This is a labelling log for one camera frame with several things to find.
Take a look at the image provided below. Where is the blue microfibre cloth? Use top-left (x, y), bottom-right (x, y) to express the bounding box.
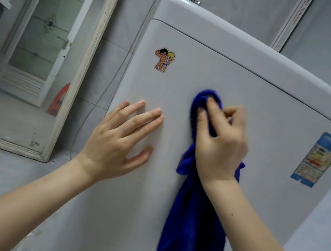
top-left (157, 85), bottom-right (258, 251)

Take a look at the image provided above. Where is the red plastic stool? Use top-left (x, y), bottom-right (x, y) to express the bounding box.
top-left (45, 80), bottom-right (71, 119)

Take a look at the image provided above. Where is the white framed mirror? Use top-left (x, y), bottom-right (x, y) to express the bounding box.
top-left (0, 0), bottom-right (127, 172)

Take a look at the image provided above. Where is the person's left hand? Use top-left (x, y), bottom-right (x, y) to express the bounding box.
top-left (74, 91), bottom-right (167, 191)

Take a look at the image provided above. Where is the grey power cable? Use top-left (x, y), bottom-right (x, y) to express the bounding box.
top-left (68, 0), bottom-right (164, 176)

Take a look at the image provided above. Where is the white ridged trim strip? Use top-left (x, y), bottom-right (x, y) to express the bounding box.
top-left (268, 0), bottom-right (314, 58)

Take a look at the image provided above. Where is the blue rating label sticker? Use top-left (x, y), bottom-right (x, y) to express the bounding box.
top-left (289, 127), bottom-right (331, 192)

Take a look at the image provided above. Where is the white glass panel door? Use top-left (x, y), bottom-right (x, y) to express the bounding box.
top-left (0, 0), bottom-right (98, 114)

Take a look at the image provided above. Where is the person's right forearm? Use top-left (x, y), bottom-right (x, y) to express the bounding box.
top-left (191, 172), bottom-right (331, 251)

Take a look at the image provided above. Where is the white washing machine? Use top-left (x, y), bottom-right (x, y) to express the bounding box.
top-left (48, 0), bottom-right (331, 251)

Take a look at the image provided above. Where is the person's right hand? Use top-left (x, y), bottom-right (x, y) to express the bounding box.
top-left (185, 96), bottom-right (256, 193)

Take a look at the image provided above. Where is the person's left forearm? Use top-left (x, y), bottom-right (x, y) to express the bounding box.
top-left (0, 140), bottom-right (107, 251)

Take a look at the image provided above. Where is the cartoon children sticker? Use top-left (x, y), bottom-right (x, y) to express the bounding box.
top-left (153, 47), bottom-right (178, 74)

